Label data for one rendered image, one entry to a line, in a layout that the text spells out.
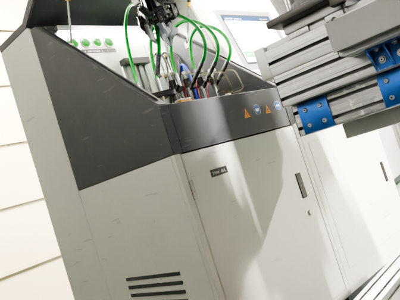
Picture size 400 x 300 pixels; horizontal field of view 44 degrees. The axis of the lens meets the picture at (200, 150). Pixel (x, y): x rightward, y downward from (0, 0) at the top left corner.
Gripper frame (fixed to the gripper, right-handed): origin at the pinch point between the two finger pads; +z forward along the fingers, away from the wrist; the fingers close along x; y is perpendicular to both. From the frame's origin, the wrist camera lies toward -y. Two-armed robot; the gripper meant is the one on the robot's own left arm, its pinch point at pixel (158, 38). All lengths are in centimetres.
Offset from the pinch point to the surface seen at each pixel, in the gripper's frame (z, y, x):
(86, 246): 57, 16, -61
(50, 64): 1.6, -22.8, -37.3
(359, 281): 104, 68, 27
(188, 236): 32, 58, -28
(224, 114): 21.1, 29.9, 4.9
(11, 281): 168, -99, -132
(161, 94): 32.9, -15.5, -3.4
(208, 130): 18.6, 35.7, -4.0
